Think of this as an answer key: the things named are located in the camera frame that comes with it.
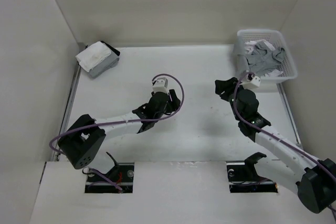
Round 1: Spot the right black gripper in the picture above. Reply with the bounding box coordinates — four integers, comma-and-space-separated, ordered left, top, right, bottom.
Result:
215, 77, 249, 121

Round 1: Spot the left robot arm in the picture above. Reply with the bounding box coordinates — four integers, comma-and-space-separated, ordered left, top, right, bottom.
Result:
58, 89, 182, 182

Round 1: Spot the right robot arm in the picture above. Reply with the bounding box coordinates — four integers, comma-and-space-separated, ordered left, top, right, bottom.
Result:
215, 77, 335, 214

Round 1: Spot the white tank top in basket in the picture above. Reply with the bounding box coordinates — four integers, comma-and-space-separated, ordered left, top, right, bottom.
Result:
243, 40, 283, 78

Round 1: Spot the folded black tank top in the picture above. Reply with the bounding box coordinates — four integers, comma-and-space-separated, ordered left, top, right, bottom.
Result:
100, 40, 120, 57

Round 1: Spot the folded white tank top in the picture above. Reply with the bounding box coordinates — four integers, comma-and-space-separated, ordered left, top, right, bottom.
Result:
76, 41, 112, 72

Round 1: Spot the white plastic basket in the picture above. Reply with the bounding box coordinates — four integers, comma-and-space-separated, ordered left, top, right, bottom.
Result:
233, 29, 298, 85

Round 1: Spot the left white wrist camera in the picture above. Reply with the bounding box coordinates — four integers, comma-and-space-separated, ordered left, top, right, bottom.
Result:
152, 77, 169, 94

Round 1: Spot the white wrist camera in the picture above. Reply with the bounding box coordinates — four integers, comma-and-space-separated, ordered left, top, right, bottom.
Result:
242, 75, 261, 90
152, 77, 169, 94

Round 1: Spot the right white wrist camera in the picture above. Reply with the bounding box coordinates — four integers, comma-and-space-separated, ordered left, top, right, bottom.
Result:
242, 75, 261, 90

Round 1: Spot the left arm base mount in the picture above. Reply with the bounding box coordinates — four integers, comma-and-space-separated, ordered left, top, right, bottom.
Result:
82, 152, 135, 194

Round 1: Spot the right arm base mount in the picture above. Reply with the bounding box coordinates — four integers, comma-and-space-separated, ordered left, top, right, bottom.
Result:
226, 152, 278, 193

